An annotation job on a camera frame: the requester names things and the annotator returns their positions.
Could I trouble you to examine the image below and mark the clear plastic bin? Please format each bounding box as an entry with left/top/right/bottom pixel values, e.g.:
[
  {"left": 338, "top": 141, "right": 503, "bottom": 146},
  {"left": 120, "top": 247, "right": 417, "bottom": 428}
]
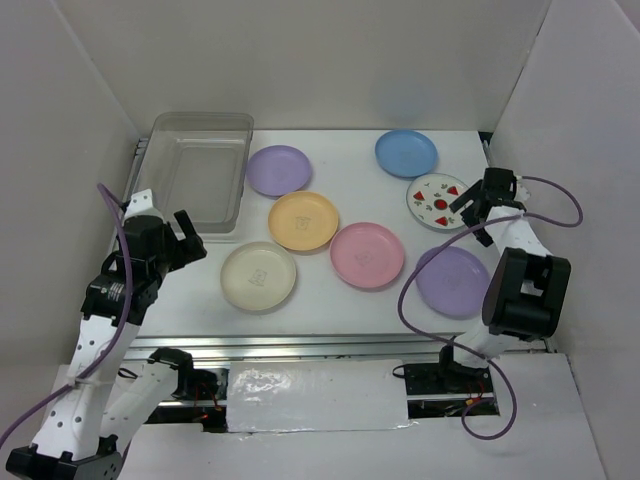
[{"left": 131, "top": 112, "right": 254, "bottom": 235}]

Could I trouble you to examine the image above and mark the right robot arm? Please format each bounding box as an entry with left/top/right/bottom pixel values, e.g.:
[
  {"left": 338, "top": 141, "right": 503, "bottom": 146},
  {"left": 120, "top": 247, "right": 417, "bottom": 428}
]
[{"left": 435, "top": 167, "right": 571, "bottom": 392}]

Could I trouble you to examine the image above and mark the cream plate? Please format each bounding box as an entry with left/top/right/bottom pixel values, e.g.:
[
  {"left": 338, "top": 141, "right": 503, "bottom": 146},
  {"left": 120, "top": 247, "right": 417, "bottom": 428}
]
[{"left": 220, "top": 242, "right": 297, "bottom": 312}]

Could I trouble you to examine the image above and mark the pink plate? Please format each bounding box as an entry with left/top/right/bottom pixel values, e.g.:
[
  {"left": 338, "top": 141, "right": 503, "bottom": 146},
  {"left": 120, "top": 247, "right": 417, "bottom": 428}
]
[{"left": 329, "top": 222, "right": 405, "bottom": 290}]

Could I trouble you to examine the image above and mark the aluminium rail frame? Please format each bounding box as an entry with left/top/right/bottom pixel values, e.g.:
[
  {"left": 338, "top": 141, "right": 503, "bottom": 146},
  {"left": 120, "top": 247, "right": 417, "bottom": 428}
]
[{"left": 119, "top": 333, "right": 557, "bottom": 362}]

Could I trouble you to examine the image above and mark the orange plate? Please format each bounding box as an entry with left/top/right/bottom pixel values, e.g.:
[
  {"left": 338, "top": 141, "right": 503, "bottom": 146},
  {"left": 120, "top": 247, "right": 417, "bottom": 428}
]
[{"left": 267, "top": 191, "right": 339, "bottom": 252}]

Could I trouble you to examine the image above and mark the purple plate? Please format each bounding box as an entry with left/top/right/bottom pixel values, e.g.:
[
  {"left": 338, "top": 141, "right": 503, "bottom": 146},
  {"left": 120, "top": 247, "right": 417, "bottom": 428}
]
[
  {"left": 246, "top": 145, "right": 313, "bottom": 197},
  {"left": 415, "top": 247, "right": 491, "bottom": 320}
]

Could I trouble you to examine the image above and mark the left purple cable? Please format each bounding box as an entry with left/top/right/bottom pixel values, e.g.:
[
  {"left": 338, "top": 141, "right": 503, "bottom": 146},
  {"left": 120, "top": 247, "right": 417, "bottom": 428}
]
[{"left": 0, "top": 182, "right": 139, "bottom": 444}]

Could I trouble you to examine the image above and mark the white watermelon pattern plate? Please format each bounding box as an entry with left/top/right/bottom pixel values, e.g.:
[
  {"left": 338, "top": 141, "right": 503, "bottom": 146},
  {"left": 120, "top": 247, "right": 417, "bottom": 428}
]
[{"left": 406, "top": 173, "right": 468, "bottom": 231}]

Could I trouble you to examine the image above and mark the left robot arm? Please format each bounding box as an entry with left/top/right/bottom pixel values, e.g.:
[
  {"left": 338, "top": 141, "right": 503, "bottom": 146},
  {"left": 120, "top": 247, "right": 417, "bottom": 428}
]
[{"left": 1, "top": 185, "right": 207, "bottom": 479}]

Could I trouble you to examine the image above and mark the blue plate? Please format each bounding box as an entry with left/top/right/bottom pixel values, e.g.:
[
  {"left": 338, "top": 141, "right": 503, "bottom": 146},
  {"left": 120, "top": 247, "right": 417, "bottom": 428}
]
[{"left": 374, "top": 130, "right": 439, "bottom": 178}]

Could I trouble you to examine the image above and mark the white front cover panel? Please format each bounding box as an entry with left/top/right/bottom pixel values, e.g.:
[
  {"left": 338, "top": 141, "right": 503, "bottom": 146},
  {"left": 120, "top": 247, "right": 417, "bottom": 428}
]
[{"left": 226, "top": 360, "right": 410, "bottom": 433}]

